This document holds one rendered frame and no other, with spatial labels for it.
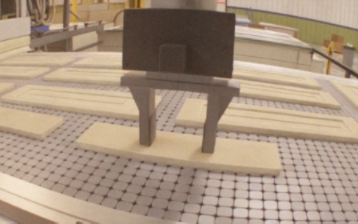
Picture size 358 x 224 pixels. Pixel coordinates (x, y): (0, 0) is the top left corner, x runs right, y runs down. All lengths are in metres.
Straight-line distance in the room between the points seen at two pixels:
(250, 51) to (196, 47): 3.73
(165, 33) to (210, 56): 0.10
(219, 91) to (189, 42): 0.12
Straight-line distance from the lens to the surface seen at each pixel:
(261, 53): 4.28
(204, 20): 0.53
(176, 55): 0.51
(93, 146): 0.69
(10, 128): 0.87
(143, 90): 0.63
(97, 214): 0.51
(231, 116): 0.88
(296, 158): 0.74
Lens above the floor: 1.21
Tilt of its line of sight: 21 degrees down
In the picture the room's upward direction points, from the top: 2 degrees clockwise
